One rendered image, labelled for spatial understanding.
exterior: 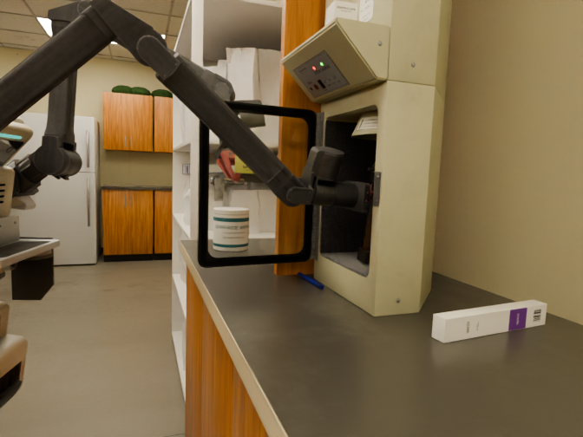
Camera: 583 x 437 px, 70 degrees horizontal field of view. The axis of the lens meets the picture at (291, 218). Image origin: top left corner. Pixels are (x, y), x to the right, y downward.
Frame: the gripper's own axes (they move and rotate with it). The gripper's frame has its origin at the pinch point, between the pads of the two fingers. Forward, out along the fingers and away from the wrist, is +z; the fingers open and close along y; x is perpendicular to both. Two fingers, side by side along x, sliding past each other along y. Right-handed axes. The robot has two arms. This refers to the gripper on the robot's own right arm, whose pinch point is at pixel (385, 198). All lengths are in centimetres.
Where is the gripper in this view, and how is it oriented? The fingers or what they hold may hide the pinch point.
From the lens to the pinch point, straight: 102.3
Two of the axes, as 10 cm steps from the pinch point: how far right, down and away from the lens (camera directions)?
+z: 9.3, 0.7, 3.6
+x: -1.1, 9.9, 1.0
